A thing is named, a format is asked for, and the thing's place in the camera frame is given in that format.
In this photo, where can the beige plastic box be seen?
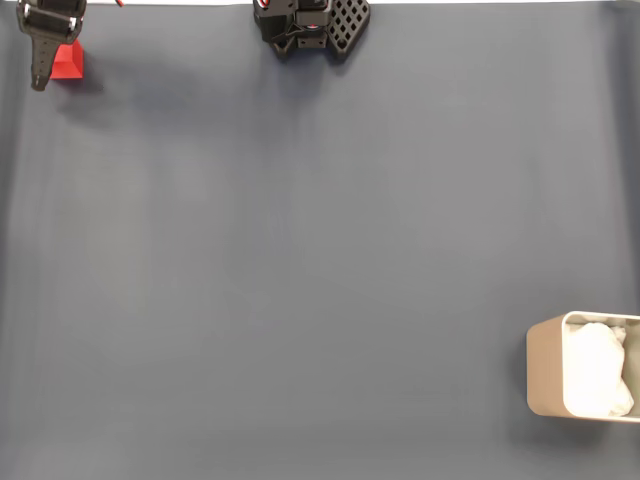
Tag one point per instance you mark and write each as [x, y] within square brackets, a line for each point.
[545, 370]

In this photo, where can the white crumpled paper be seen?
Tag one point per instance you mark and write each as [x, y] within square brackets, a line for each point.
[597, 370]

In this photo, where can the red cube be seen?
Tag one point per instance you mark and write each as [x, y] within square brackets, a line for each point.
[70, 65]

